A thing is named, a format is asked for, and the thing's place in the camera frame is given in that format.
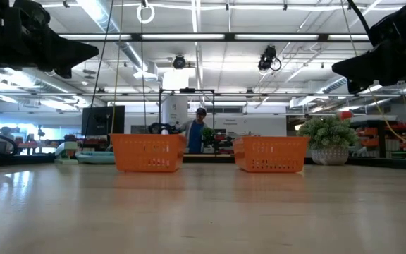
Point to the red round lantern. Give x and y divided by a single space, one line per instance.
345 115

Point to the dark wall board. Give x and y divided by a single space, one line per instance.
137 129

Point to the round black ceiling camera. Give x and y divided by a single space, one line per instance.
179 62

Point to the teal calculator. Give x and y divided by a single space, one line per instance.
95 157

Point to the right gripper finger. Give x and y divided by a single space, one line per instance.
368 67

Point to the white cylindrical column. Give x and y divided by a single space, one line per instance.
175 109

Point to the small pale green gadget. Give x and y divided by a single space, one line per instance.
67 150

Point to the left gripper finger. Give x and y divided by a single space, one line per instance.
69 56

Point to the black monitor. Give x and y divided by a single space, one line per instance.
102 120

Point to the small dark green plant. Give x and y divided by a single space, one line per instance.
210 135

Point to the person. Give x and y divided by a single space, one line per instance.
196 134

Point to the orange slotted plastic basket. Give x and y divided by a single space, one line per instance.
270 153
146 153

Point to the black aluminium table frame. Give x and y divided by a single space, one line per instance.
30 159

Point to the black rack with red bins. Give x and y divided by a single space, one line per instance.
382 141

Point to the green plant in white pot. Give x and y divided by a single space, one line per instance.
328 134

